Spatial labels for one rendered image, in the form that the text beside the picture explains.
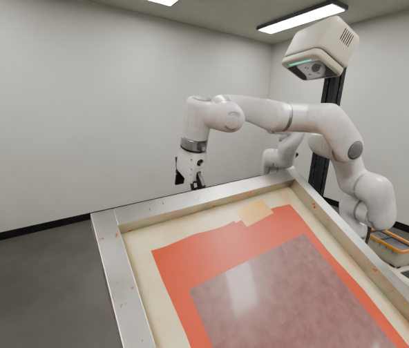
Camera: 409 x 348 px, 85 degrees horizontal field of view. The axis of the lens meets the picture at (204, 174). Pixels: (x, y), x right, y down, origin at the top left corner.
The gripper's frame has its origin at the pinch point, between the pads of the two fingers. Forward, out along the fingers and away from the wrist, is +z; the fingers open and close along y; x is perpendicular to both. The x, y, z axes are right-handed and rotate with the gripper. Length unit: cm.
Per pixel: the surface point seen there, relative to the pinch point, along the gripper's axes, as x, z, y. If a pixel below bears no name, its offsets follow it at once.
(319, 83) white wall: -380, -8, 199
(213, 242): 7.7, -5.6, -25.1
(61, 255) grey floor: 46, 209, 172
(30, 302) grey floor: 73, 190, 111
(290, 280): -4.1, -2.2, -37.9
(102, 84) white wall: -36, 40, 307
